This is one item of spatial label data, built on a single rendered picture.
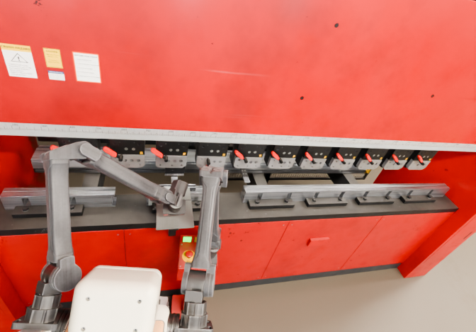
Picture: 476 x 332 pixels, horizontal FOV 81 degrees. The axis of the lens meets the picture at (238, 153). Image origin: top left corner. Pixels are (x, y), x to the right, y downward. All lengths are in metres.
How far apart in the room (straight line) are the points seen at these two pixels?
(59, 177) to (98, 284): 0.35
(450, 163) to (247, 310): 1.96
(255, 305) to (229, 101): 1.66
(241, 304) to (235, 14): 1.98
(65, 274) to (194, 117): 0.74
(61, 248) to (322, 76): 1.19
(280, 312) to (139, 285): 1.74
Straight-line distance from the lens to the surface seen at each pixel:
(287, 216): 1.79
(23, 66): 1.26
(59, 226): 1.01
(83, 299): 0.87
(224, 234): 1.77
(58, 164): 1.00
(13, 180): 2.00
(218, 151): 1.41
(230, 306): 2.37
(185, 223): 1.44
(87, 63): 1.20
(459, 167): 2.75
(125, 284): 0.85
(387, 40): 1.46
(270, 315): 2.43
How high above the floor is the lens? 2.14
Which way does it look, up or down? 37 degrees down
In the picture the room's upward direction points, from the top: 15 degrees clockwise
